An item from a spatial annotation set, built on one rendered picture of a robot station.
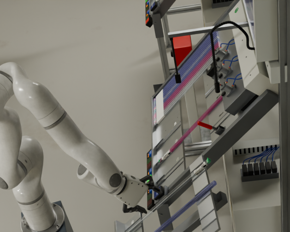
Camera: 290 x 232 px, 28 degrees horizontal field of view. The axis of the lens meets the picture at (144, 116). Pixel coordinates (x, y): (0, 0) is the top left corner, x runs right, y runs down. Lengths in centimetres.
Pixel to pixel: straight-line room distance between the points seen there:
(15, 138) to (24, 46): 290
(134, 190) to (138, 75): 228
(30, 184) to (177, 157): 61
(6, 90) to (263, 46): 85
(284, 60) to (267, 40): 9
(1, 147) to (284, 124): 101
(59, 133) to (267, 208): 101
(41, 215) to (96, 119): 167
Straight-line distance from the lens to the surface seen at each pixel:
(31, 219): 243
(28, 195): 233
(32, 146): 226
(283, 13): 182
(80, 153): 191
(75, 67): 453
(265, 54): 193
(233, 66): 223
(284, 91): 201
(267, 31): 188
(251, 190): 256
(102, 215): 339
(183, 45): 313
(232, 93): 214
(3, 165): 217
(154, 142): 266
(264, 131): 280
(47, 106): 186
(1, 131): 207
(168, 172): 244
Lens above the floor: 257
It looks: 41 degrees down
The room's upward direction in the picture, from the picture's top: 13 degrees counter-clockwise
